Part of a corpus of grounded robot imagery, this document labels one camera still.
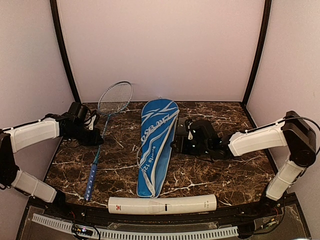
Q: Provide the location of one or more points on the blue racket cover bag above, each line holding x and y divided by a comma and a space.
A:
158, 126

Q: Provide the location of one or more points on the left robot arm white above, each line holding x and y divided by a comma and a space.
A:
14, 139

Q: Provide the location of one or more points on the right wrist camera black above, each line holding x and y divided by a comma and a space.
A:
206, 133

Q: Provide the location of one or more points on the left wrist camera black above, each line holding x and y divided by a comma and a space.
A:
77, 112

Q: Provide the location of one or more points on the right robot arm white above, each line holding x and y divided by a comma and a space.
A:
292, 131

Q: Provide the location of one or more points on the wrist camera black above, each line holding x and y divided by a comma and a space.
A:
206, 133
77, 112

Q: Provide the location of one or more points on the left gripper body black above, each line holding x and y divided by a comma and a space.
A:
84, 139

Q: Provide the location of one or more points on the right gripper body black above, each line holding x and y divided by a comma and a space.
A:
200, 148

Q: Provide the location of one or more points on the grey tube cap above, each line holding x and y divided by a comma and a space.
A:
181, 129

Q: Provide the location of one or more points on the white shuttlecock tube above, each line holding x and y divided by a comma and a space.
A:
162, 206

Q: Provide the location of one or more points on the blue badminton racket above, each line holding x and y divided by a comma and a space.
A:
114, 100

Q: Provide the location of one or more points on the white slotted cable duct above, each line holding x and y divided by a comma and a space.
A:
122, 231

